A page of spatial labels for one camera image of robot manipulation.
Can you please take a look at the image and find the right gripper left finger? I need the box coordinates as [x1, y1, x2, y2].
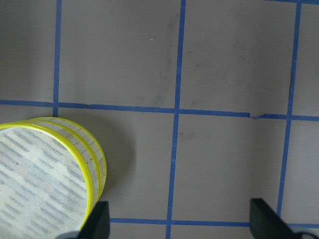
[75, 201, 110, 239]

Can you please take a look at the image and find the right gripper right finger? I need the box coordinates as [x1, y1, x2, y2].
[250, 198, 299, 239]

